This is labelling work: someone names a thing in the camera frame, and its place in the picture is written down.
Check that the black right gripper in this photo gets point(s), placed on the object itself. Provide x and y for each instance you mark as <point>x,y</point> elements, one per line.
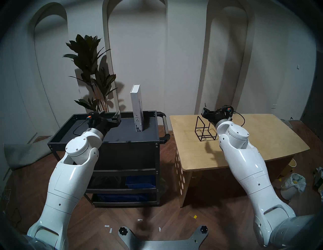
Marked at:
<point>214,116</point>

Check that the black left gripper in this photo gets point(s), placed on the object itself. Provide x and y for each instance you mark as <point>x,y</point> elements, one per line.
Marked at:
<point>102,124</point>

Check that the white statue of liberty book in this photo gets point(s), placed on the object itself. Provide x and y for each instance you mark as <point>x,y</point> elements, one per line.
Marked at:
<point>136,108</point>

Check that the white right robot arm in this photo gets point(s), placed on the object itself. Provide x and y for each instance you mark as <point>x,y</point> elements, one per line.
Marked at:
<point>247,161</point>

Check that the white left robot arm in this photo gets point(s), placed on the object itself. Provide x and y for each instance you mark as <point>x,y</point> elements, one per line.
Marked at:
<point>73,163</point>

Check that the black metal utility cart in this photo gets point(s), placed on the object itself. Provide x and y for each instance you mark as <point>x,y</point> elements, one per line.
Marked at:
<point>121,133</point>

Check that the light wooden table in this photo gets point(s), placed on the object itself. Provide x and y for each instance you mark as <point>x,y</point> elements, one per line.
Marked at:
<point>265,136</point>

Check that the tall potted leafy plant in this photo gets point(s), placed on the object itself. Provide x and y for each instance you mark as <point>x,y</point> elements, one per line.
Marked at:
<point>87,50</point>

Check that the blue plastic bin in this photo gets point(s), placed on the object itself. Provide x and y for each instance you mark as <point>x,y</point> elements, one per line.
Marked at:
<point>140,181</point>

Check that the dark blue storage bin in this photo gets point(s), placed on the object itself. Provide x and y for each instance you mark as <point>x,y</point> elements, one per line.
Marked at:
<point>126,197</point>

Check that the yellow bucket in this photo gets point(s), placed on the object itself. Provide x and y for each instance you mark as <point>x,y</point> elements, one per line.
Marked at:
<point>292,162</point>

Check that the dark grey door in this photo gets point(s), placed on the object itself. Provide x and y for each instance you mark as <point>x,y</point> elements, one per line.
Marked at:
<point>314,105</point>

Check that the white bagged trash bin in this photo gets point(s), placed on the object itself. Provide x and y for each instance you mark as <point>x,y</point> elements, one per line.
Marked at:
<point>292,185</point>

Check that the black base knob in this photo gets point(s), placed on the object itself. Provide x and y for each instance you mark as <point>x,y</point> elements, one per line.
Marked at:
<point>204,229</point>
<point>123,230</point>

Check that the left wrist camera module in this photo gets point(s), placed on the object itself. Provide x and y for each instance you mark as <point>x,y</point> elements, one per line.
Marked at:
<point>93,116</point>

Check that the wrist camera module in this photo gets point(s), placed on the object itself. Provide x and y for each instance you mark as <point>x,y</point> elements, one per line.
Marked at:
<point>228,110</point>
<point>93,116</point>

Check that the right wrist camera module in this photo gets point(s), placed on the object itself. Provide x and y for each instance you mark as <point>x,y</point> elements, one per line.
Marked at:
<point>228,110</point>

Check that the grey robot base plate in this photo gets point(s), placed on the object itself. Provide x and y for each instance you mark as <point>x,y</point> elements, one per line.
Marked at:
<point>164,245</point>

